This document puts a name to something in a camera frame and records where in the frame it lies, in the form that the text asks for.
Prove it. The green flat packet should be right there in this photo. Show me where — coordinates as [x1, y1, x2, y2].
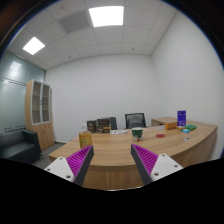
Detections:
[184, 124, 198, 132]

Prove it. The black mesh office chair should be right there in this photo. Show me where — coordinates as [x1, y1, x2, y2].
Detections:
[124, 112, 147, 130]

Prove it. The purple stand-up pouch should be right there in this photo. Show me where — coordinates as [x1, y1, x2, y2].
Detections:
[177, 110, 187, 127]

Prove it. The large ceiling light panel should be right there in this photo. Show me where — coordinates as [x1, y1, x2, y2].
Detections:
[88, 5, 125, 28]

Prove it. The yellow-labelled drink bottle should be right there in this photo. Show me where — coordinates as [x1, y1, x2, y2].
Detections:
[78, 123, 93, 150]

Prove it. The dark brown carton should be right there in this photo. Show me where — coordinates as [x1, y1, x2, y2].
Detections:
[86, 119, 98, 134]

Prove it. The white and green pamphlet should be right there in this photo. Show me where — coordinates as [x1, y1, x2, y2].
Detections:
[109, 129, 129, 136]

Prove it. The wooden side desk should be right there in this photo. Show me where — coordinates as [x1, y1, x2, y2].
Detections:
[150, 116, 179, 128]

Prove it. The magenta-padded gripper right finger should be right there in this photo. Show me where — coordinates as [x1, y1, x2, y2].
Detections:
[130, 143, 184, 186]

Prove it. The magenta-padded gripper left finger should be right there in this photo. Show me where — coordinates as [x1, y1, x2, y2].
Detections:
[44, 144, 95, 187]

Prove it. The black leather sofa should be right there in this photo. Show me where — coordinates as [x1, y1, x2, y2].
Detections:
[0, 129, 43, 165]

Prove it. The dark carton with tan base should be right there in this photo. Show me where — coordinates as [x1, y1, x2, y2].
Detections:
[96, 117, 112, 134]

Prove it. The green and white mug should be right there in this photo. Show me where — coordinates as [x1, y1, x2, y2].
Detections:
[131, 126, 147, 142]

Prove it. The wooden glass-door shelf cabinet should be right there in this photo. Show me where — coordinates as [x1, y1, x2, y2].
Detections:
[24, 79, 56, 152]

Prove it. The small ceiling light panel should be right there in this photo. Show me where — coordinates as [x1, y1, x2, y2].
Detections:
[22, 36, 46, 56]

